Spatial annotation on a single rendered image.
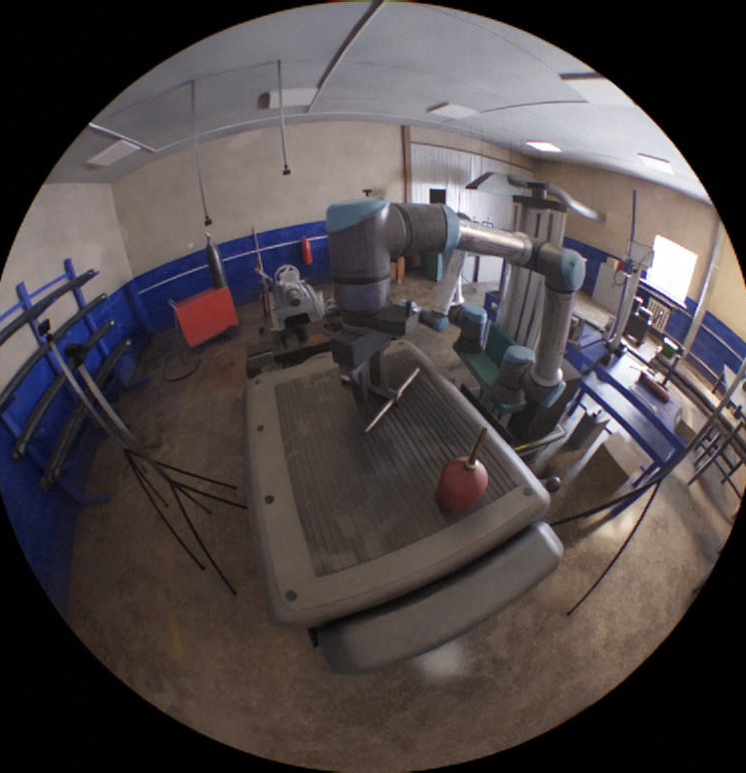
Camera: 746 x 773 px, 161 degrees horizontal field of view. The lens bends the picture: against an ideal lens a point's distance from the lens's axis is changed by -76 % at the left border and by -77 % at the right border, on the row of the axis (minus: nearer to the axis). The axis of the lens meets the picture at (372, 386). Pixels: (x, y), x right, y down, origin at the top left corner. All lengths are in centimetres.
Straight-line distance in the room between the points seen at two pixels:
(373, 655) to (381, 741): 153
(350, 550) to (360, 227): 42
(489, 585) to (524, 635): 148
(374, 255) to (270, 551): 44
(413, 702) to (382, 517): 153
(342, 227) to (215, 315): 384
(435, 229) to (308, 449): 41
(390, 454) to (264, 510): 22
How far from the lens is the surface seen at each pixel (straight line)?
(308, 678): 181
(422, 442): 46
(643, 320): 576
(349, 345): 40
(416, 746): 195
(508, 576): 45
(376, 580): 37
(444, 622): 42
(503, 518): 42
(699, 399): 335
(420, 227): 41
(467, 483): 34
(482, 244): 73
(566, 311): 97
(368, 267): 38
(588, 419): 246
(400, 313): 41
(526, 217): 153
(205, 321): 415
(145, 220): 584
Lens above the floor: 170
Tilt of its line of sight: 40 degrees down
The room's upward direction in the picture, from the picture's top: 4 degrees counter-clockwise
